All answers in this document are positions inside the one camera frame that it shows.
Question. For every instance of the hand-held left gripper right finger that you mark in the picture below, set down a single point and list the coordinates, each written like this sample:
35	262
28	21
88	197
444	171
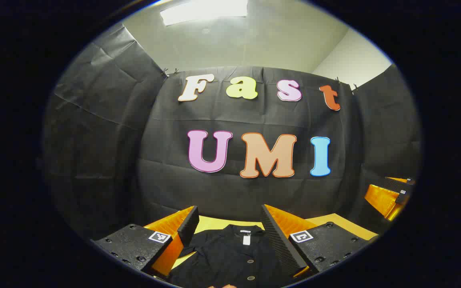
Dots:
280	244

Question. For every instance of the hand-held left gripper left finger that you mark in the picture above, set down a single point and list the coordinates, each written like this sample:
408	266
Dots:
189	226

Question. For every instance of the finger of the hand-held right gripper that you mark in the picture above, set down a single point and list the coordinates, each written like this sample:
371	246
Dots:
398	179
380	198

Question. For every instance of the black button-up jacket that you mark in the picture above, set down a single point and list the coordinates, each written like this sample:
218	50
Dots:
226	260

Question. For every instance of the black backdrop cloth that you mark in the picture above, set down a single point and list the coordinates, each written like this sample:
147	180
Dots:
234	192

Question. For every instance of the ceiling light panel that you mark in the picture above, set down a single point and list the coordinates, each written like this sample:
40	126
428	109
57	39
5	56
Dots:
202	10

